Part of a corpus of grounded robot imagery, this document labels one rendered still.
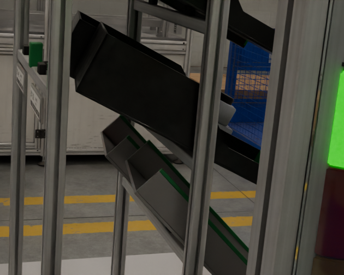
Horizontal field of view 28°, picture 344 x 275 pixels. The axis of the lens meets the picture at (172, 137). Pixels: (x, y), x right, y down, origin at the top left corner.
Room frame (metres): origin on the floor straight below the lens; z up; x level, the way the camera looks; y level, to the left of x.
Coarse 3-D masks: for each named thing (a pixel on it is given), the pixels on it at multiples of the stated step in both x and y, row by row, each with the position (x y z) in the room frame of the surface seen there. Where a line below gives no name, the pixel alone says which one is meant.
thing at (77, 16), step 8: (80, 16) 0.93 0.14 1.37; (88, 16) 1.02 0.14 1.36; (72, 24) 0.98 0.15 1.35; (80, 24) 0.90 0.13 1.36; (88, 24) 0.90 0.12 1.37; (96, 24) 1.03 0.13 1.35; (72, 32) 0.90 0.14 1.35; (80, 32) 0.90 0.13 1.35; (88, 32) 0.90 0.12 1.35; (72, 40) 0.89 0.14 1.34; (80, 40) 0.90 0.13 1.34; (88, 40) 0.90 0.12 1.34; (72, 48) 0.89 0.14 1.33; (80, 48) 0.90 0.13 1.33; (72, 56) 0.89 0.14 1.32; (80, 56) 0.90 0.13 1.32; (72, 64) 0.89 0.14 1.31; (72, 72) 0.89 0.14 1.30
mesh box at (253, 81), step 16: (240, 48) 5.45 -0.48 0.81; (256, 48) 5.20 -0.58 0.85; (240, 64) 5.42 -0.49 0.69; (256, 64) 5.17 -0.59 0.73; (240, 80) 5.40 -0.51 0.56; (256, 80) 5.14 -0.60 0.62; (240, 96) 5.37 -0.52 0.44; (256, 96) 5.12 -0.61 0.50; (240, 112) 5.34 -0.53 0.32; (256, 112) 5.09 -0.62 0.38; (240, 128) 5.31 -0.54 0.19; (256, 128) 5.06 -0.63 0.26; (256, 144) 5.01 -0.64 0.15
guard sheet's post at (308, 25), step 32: (288, 0) 0.35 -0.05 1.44; (320, 0) 0.33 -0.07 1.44; (288, 32) 0.35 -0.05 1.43; (320, 32) 0.34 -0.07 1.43; (288, 64) 0.34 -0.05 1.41; (320, 64) 0.35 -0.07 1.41; (288, 96) 0.34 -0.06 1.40; (288, 128) 0.33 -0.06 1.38; (288, 160) 0.33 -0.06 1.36; (256, 192) 0.36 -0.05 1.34; (288, 192) 0.33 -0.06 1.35; (256, 224) 0.35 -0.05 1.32; (288, 224) 0.33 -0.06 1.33; (256, 256) 0.35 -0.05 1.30; (288, 256) 0.33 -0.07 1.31
